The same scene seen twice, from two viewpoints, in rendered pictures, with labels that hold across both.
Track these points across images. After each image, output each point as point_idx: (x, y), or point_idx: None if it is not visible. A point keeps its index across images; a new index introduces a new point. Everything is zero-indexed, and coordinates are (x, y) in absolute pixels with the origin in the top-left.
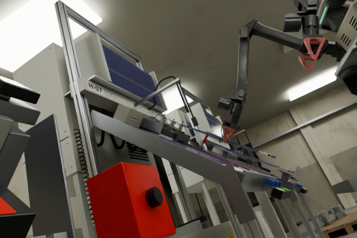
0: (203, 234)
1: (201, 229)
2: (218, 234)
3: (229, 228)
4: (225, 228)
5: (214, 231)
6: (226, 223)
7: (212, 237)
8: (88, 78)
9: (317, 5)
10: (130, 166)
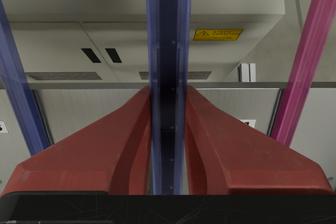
0: (43, 18)
1: None
2: (132, 25)
3: (240, 23)
4: (208, 21)
5: (121, 20)
6: (230, 16)
7: (91, 25)
8: None
9: None
10: None
